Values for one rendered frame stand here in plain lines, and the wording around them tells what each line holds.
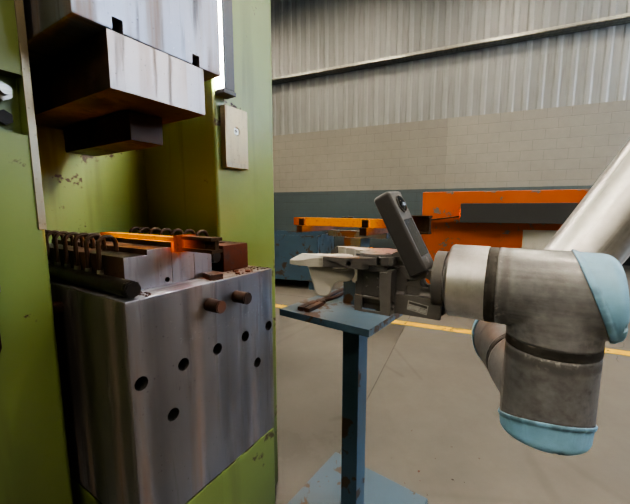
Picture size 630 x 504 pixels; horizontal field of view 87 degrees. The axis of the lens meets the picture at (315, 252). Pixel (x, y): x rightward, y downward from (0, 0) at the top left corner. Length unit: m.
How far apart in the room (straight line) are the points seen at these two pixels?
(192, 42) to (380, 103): 7.89
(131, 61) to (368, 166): 7.82
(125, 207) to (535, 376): 1.14
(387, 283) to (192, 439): 0.55
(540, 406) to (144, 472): 0.64
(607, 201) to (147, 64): 0.77
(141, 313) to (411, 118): 8.00
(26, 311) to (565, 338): 0.81
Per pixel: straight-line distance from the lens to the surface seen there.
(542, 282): 0.41
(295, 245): 4.40
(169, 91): 0.78
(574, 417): 0.46
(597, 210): 0.58
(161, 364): 0.71
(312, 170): 8.90
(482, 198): 4.01
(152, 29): 0.80
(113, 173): 1.23
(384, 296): 0.45
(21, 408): 0.85
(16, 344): 0.81
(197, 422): 0.82
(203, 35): 0.88
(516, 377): 0.45
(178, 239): 0.73
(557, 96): 8.47
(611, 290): 0.42
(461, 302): 0.42
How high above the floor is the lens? 1.07
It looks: 7 degrees down
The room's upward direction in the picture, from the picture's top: straight up
